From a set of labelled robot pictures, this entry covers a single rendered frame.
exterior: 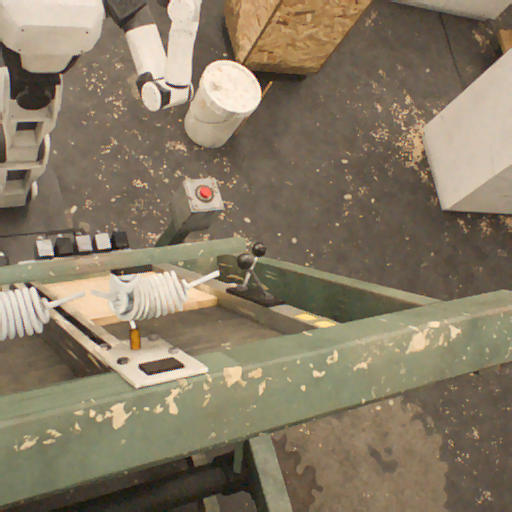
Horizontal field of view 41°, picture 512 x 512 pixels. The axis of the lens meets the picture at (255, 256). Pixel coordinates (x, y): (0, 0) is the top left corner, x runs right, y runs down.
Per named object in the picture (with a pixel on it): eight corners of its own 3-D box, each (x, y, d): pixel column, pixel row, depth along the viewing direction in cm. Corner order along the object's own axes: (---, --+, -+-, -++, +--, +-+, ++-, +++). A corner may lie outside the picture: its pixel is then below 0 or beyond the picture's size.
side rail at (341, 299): (235, 281, 225) (234, 248, 223) (501, 370, 130) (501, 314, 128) (219, 283, 222) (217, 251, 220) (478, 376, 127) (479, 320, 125)
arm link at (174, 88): (174, 51, 173) (167, 119, 185) (203, 45, 180) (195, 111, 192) (147, 36, 178) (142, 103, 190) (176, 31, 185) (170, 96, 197)
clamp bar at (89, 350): (32, 292, 193) (23, 208, 189) (213, 443, 90) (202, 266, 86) (-5, 297, 188) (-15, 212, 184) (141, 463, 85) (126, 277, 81)
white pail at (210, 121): (231, 107, 366) (267, 51, 327) (239, 155, 355) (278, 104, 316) (176, 100, 352) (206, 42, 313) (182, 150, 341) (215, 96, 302)
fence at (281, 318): (164, 273, 212) (163, 261, 211) (347, 345, 130) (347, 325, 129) (149, 276, 210) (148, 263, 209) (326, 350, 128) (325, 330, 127)
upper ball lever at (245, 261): (271, 295, 153) (243, 248, 148) (280, 298, 150) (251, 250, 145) (259, 305, 152) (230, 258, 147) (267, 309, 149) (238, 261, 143)
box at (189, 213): (198, 201, 243) (215, 176, 228) (207, 231, 240) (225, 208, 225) (167, 203, 238) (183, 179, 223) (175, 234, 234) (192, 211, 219)
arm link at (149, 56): (139, 117, 191) (112, 38, 187) (173, 107, 200) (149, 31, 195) (162, 108, 183) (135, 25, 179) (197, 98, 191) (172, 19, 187)
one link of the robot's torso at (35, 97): (-6, 38, 216) (-1, -1, 201) (36, 39, 222) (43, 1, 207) (10, 113, 208) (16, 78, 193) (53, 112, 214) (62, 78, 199)
